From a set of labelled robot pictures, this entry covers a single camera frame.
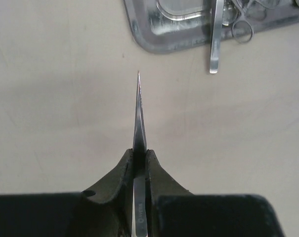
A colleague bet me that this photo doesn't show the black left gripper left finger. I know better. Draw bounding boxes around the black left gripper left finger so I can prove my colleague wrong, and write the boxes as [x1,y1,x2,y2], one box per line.
[83,149,133,237]

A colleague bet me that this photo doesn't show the beige cloth wrap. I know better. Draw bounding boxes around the beige cloth wrap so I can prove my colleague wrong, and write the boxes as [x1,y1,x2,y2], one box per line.
[0,0,299,237]

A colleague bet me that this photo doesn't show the steel instrument tray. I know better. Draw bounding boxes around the steel instrument tray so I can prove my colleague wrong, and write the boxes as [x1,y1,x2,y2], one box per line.
[124,0,299,54]

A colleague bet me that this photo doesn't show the pointed steel tweezers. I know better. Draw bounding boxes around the pointed steel tweezers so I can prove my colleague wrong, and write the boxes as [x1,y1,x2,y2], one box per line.
[132,72,148,237]

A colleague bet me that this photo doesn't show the blunt steel forceps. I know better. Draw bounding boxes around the blunt steel forceps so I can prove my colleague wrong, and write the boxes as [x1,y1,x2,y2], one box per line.
[210,0,224,75]

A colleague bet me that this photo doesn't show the steel hemostat clamp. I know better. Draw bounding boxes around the steel hemostat clamp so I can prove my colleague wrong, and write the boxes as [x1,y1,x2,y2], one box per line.
[231,0,280,44]

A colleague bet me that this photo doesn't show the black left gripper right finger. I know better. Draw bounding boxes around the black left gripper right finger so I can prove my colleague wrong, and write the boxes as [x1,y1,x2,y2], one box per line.
[145,150,196,237]

